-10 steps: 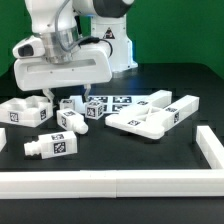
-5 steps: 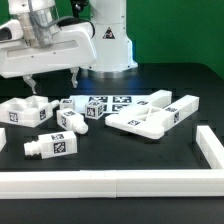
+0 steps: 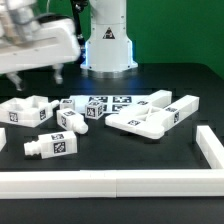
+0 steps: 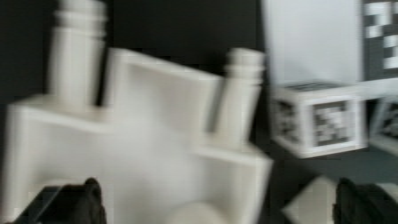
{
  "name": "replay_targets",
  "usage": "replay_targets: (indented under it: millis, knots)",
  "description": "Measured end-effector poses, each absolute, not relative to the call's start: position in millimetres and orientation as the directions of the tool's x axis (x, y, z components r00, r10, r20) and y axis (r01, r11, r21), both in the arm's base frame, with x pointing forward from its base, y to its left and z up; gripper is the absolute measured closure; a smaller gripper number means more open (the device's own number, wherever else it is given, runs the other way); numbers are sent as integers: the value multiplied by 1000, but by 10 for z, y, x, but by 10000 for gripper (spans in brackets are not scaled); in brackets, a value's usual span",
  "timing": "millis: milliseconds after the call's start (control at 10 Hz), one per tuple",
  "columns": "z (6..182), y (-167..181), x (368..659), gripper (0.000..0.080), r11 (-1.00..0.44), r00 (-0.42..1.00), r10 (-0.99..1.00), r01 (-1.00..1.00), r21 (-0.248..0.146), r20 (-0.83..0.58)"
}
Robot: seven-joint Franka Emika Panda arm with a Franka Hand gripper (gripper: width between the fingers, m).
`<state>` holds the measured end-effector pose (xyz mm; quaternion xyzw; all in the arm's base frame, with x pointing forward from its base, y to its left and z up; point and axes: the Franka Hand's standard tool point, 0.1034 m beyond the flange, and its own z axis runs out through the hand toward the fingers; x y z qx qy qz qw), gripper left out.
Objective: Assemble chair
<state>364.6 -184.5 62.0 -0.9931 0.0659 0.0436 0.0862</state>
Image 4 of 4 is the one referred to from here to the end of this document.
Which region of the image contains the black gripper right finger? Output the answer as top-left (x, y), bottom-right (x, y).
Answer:
top-left (332, 178), bottom-right (398, 224)

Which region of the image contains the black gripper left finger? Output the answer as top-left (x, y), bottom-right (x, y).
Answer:
top-left (11, 178), bottom-right (107, 224)

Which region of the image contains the white chair leg with marker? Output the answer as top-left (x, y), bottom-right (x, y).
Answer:
top-left (283, 177), bottom-right (340, 224)

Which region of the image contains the white chair seat part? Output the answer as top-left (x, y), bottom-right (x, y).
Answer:
top-left (0, 0), bottom-right (272, 224)

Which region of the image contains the white cube nut with marker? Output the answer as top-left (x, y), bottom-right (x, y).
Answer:
top-left (270, 81), bottom-right (366, 158)

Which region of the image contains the white chair backrest frame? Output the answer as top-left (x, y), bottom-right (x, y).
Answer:
top-left (261, 0), bottom-right (398, 99)

